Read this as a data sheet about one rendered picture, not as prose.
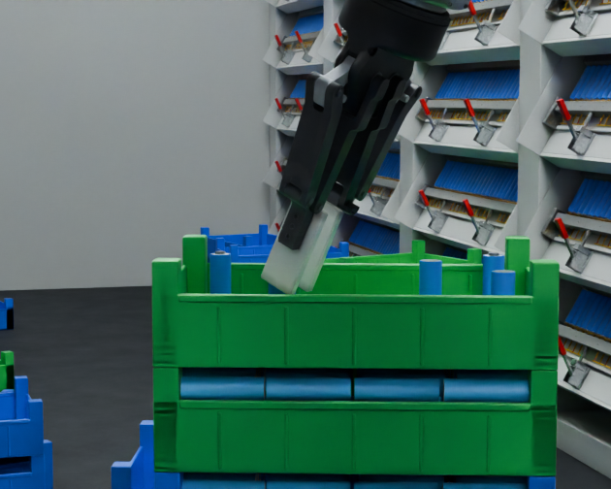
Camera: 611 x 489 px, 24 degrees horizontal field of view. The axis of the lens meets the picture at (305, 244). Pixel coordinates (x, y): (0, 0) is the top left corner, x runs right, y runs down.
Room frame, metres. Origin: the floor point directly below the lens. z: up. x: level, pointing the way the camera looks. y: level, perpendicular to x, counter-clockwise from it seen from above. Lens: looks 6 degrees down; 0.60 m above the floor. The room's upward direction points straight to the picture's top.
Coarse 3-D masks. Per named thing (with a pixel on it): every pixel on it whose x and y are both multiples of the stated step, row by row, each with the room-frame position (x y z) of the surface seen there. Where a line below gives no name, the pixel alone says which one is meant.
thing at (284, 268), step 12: (324, 216) 1.03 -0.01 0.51; (312, 228) 1.04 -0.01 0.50; (276, 240) 1.05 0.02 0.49; (312, 240) 1.04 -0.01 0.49; (276, 252) 1.05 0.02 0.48; (288, 252) 1.05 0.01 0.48; (300, 252) 1.04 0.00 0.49; (276, 264) 1.05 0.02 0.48; (288, 264) 1.05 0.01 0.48; (300, 264) 1.04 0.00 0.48; (264, 276) 1.06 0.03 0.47; (276, 276) 1.05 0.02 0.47; (288, 276) 1.05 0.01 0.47; (300, 276) 1.04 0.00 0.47; (288, 288) 1.05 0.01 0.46
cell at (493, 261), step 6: (492, 252) 1.19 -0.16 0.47; (486, 258) 1.18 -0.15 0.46; (492, 258) 1.18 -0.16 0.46; (498, 258) 1.18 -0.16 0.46; (486, 264) 1.18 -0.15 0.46; (492, 264) 1.18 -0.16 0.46; (498, 264) 1.18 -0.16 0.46; (486, 270) 1.18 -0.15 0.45; (492, 270) 1.18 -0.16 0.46; (486, 276) 1.18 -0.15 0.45; (486, 282) 1.18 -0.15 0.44; (486, 288) 1.18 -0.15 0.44; (486, 294) 1.18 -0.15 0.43
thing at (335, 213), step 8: (328, 208) 1.06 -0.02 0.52; (336, 208) 1.06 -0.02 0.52; (328, 216) 1.06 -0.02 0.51; (336, 216) 1.05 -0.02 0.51; (328, 224) 1.06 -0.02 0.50; (336, 224) 1.05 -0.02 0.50; (328, 232) 1.06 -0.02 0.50; (320, 240) 1.06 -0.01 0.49; (328, 240) 1.06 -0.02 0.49; (320, 248) 1.06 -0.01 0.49; (328, 248) 1.06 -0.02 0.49; (312, 256) 1.06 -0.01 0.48; (320, 256) 1.06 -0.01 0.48; (312, 264) 1.06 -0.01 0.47; (320, 264) 1.06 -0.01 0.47; (304, 272) 1.07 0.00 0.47; (312, 272) 1.06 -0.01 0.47; (304, 280) 1.07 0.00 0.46; (312, 280) 1.07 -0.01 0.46; (304, 288) 1.07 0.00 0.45; (312, 288) 1.07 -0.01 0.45
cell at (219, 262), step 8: (216, 256) 1.19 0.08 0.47; (224, 256) 1.19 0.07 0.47; (216, 264) 1.19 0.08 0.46; (224, 264) 1.19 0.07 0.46; (216, 272) 1.19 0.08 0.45; (224, 272) 1.19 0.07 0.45; (216, 280) 1.19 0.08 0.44; (224, 280) 1.19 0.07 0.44; (216, 288) 1.19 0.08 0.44; (224, 288) 1.19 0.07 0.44
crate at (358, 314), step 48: (192, 240) 1.21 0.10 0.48; (528, 240) 1.20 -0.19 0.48; (192, 288) 1.21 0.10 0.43; (240, 288) 1.23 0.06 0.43; (336, 288) 1.23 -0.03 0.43; (384, 288) 1.22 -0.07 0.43; (480, 288) 1.22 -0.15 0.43; (528, 288) 1.18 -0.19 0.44; (192, 336) 1.03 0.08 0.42; (240, 336) 1.03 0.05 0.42; (288, 336) 1.03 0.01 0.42; (336, 336) 1.03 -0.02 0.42; (384, 336) 1.03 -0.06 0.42; (432, 336) 1.03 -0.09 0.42; (480, 336) 1.03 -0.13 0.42; (528, 336) 1.02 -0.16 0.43
